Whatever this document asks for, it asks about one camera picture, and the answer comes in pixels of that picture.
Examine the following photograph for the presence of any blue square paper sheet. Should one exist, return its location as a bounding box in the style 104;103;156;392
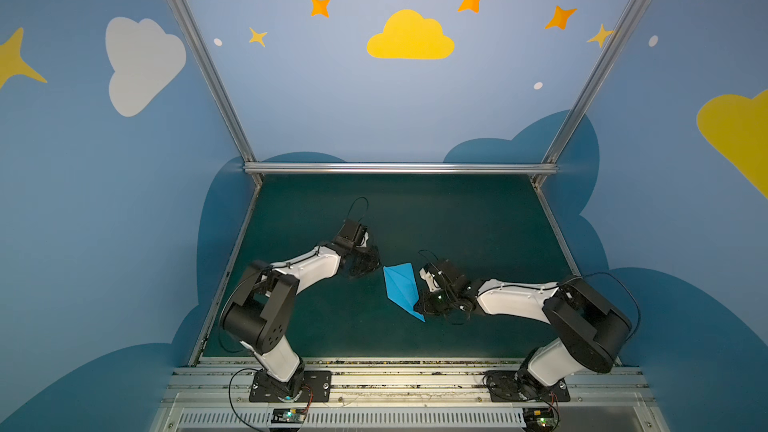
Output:
383;263;426;323

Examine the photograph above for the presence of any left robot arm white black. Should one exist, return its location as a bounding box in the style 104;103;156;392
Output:
219;219;380;400

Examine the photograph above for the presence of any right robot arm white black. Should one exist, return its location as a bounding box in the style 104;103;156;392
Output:
414;260;635;401

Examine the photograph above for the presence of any back horizontal aluminium bar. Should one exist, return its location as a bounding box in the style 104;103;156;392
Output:
244;162;558;176

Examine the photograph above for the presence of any right green circuit board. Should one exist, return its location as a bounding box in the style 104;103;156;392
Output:
523;408;558;432

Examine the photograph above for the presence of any green circuit board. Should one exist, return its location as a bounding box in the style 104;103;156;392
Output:
523;408;558;432
270;408;307;425

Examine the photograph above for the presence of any left green circuit board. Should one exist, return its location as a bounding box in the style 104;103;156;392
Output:
270;408;307;425

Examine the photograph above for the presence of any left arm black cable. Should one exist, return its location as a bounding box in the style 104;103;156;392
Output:
217;196;371;432

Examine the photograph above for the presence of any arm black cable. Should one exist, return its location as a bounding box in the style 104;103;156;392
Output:
217;196;371;432
418;248;642;430

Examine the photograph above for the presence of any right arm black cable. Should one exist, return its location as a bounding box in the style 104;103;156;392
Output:
418;248;642;430

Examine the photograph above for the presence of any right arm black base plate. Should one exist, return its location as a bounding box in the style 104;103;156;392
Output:
483;370;571;403

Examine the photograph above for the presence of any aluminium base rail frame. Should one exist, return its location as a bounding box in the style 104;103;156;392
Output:
151;357;669;431

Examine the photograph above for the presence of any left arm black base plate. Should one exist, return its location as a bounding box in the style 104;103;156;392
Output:
248;370;332;403

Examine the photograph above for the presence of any left slanted aluminium post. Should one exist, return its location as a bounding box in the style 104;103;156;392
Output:
166;0;257;165

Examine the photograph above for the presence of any slanted aluminium post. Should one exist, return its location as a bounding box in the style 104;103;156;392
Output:
166;0;257;165
542;0;653;172

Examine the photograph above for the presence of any right slanted aluminium post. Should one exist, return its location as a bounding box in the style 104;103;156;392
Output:
542;0;653;172

